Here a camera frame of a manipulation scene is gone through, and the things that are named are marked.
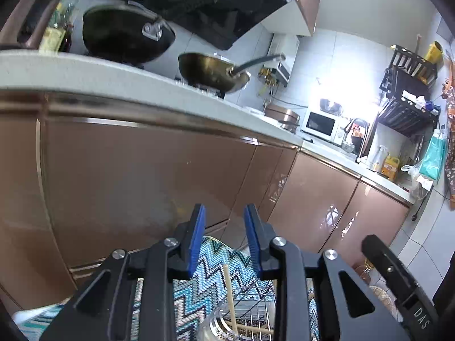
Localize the metal wire utensil holder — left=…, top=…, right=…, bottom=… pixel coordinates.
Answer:
left=197, top=280, right=278, bottom=341

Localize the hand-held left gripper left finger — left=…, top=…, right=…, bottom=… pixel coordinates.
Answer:
left=39, top=203, right=207, bottom=341

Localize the black wok with lid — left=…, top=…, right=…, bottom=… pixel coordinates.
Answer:
left=82, top=0, right=230, bottom=67

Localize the wooden chopstick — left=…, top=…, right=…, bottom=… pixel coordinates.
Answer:
left=234, top=321, right=275, bottom=335
left=223, top=264, right=237, bottom=332

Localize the clear bottle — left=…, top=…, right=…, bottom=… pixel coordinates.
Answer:
left=369, top=144, right=386, bottom=171

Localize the clear plastic bag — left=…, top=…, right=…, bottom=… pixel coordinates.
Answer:
left=401, top=163, right=435, bottom=200

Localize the brass wok with lid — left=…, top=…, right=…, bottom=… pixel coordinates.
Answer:
left=177, top=52, right=286, bottom=93

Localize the trash bin with bag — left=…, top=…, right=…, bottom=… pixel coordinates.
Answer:
left=367, top=283, right=397, bottom=317

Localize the copper rice cooker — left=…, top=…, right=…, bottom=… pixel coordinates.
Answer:
left=264, top=103, right=301, bottom=133

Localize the teal bag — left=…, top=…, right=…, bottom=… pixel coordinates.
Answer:
left=419, top=129, right=449, bottom=182

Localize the white water heater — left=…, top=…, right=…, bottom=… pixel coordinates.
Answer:
left=266, top=32, right=300, bottom=81

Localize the yellow container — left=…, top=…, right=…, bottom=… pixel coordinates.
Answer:
left=424, top=40, right=444, bottom=63

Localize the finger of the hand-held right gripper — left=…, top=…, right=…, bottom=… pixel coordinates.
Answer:
left=361, top=234, right=419, bottom=305

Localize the metal bowl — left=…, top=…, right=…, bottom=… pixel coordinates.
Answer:
left=319, top=98, right=343, bottom=113

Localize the yellow label bottle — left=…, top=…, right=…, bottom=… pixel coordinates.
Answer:
left=38, top=0, right=81, bottom=53

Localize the white microwave oven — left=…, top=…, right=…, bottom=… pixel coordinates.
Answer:
left=301, top=109, right=348, bottom=145

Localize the black dish rack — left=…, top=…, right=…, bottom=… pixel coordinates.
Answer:
left=378, top=44, right=440, bottom=138

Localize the black gas stove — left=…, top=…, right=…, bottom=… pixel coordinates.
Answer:
left=173, top=76, right=229, bottom=99

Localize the zigzag patterned cloth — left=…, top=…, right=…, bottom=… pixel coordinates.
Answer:
left=12, top=236, right=320, bottom=341

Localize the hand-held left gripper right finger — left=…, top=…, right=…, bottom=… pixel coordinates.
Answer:
left=242, top=204, right=413, bottom=341

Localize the brown floral apron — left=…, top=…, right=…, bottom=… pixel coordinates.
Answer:
left=442, top=81, right=455, bottom=210

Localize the kitchen faucet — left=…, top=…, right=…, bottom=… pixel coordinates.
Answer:
left=343, top=117, right=371, bottom=161

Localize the amber oil bottle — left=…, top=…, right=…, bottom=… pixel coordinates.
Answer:
left=355, top=259, right=375, bottom=285

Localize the copper electric kettle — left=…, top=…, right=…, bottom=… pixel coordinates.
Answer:
left=16, top=0, right=65, bottom=49

